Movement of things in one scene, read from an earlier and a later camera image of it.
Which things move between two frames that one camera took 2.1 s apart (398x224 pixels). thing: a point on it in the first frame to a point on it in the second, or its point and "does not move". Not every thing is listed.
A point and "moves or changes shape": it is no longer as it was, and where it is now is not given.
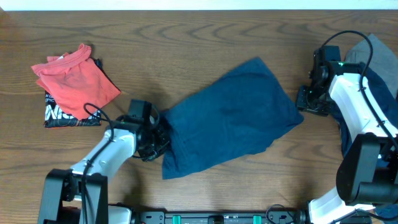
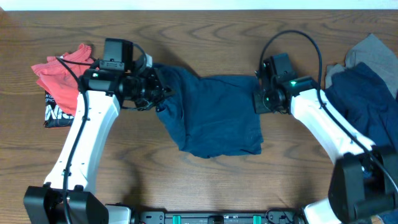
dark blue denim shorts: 232,119 moves or changes shape
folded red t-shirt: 76,82 does not move
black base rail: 185,217 does not move
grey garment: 372,51 does not move
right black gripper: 303,104 to 259,105
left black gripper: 160,137 to 158,90
